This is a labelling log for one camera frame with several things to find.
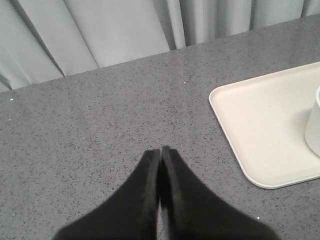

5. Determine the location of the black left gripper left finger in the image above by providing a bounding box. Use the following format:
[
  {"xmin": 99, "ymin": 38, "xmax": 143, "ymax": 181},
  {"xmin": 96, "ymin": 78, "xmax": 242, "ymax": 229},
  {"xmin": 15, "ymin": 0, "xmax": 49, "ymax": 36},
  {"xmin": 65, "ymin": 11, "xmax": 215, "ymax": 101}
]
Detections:
[{"xmin": 54, "ymin": 149, "xmax": 161, "ymax": 240}]

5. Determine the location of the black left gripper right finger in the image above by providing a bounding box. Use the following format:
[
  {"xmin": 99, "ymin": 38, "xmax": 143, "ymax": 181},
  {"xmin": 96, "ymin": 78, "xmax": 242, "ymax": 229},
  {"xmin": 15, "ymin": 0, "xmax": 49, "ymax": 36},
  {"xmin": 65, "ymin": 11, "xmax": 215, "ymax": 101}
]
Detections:
[{"xmin": 159, "ymin": 146, "xmax": 279, "ymax": 240}]

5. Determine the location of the white smiley mug black handle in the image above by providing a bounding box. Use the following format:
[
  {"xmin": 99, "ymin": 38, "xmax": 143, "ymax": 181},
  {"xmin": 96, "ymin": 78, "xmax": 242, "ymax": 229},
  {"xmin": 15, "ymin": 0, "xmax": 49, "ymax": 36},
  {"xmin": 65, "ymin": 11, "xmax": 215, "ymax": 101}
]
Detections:
[{"xmin": 304, "ymin": 87, "xmax": 320, "ymax": 156}]

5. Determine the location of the cream rectangular tray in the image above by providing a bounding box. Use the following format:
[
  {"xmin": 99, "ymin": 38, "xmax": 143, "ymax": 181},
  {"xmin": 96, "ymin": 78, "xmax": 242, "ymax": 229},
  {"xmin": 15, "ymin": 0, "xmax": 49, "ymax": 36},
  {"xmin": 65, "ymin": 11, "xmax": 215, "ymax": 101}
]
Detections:
[{"xmin": 209, "ymin": 62, "xmax": 320, "ymax": 189}]

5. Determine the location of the grey pleated curtain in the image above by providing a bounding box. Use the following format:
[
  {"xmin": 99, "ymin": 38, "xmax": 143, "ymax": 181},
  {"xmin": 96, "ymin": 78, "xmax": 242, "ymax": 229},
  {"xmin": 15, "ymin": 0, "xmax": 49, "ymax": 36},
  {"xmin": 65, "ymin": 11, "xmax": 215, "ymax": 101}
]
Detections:
[{"xmin": 0, "ymin": 0, "xmax": 320, "ymax": 92}]

